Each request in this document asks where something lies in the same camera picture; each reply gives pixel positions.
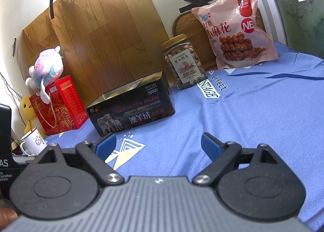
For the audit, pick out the yellow plush duck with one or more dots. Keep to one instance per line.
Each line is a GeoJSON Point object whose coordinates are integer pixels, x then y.
{"type": "Point", "coordinates": [26, 110]}

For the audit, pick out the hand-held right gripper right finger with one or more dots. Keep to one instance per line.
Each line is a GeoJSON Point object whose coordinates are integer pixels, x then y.
{"type": "Point", "coordinates": [210, 145]}

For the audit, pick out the red gift box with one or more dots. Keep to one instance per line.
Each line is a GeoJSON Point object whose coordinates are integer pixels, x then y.
{"type": "Point", "coordinates": [65, 105]}

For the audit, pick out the blue printed bed cloth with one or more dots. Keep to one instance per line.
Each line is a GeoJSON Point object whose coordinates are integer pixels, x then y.
{"type": "Point", "coordinates": [253, 107]}

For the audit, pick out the black tape strip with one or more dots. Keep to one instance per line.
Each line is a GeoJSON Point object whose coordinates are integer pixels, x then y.
{"type": "Point", "coordinates": [14, 47]}
{"type": "Point", "coordinates": [52, 6]}

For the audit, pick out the clear nut jar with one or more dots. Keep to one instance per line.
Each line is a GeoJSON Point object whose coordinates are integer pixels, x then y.
{"type": "Point", "coordinates": [183, 67]}

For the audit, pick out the white door frame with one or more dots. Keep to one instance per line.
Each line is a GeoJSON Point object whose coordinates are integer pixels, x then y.
{"type": "Point", "coordinates": [265, 6]}

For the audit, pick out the crossed black tape strips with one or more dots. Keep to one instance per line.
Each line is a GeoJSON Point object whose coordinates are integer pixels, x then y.
{"type": "Point", "coordinates": [197, 1]}

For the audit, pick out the white enamel mug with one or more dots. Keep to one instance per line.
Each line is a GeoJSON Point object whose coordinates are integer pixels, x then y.
{"type": "Point", "coordinates": [34, 140]}

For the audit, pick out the round woven mat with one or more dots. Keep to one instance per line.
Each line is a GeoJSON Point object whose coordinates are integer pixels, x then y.
{"type": "Point", "coordinates": [187, 26]}

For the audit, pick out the pastel plush toy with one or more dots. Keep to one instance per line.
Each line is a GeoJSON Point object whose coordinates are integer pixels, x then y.
{"type": "Point", "coordinates": [46, 67]}

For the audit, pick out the wood grain wall panel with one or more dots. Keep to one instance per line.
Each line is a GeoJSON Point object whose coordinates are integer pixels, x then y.
{"type": "Point", "coordinates": [101, 19]}

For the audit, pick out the person's left hand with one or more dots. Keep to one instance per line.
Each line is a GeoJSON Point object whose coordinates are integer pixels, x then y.
{"type": "Point", "coordinates": [6, 216]}

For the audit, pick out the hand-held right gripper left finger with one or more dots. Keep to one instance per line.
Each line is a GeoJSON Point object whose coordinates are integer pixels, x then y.
{"type": "Point", "coordinates": [106, 145]}

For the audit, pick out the green patterned glass door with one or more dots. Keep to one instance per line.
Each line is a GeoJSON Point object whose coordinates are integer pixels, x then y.
{"type": "Point", "coordinates": [298, 14]}

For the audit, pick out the black printed storage box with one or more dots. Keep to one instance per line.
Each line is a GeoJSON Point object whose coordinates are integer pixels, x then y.
{"type": "Point", "coordinates": [131, 115]}

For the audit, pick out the pink twisted dough snack bag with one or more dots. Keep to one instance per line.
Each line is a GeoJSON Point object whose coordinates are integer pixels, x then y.
{"type": "Point", "coordinates": [227, 26]}

